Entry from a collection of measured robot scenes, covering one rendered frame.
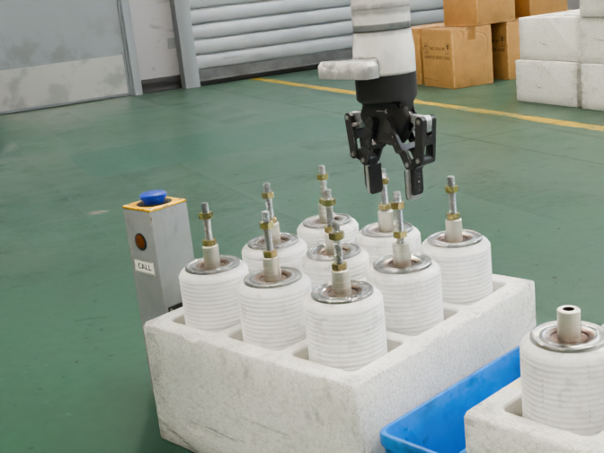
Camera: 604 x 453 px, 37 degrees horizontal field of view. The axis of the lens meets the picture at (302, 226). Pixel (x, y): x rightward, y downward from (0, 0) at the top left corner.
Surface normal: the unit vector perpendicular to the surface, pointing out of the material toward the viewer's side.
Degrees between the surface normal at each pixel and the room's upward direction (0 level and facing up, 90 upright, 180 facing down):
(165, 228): 90
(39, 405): 0
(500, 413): 0
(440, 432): 88
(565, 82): 90
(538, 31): 90
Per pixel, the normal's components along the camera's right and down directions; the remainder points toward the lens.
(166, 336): -0.68, 0.26
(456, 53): 0.39, 0.20
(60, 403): -0.11, -0.96
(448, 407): 0.68, 0.08
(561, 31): -0.89, 0.21
